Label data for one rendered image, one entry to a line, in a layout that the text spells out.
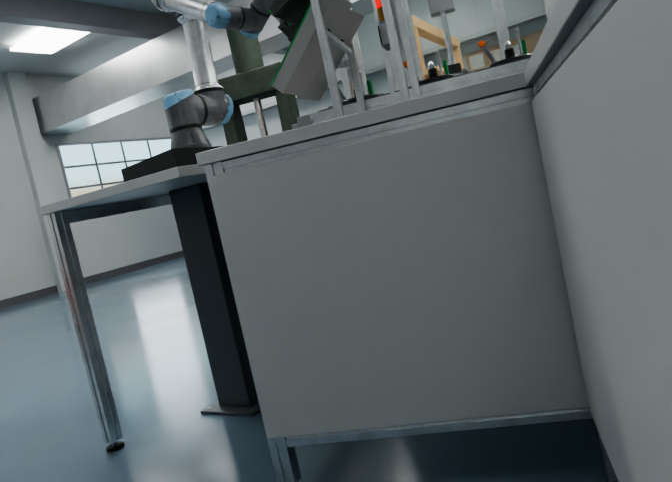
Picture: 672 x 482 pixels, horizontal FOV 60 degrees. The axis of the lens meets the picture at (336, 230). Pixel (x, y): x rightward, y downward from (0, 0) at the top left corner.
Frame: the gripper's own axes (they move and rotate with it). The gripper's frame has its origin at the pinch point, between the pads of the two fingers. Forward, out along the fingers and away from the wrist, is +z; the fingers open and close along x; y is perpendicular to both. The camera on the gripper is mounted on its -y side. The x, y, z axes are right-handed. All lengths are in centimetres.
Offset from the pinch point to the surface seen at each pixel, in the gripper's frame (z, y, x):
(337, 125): 30, 6, 67
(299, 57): 5.5, 4.7, 40.9
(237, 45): -201, 90, -404
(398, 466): 98, 58, 53
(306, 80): 8.1, 8.8, 31.4
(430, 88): 31.5, -13.1, 8.6
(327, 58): 12.4, -0.5, 44.9
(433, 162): 50, -3, 67
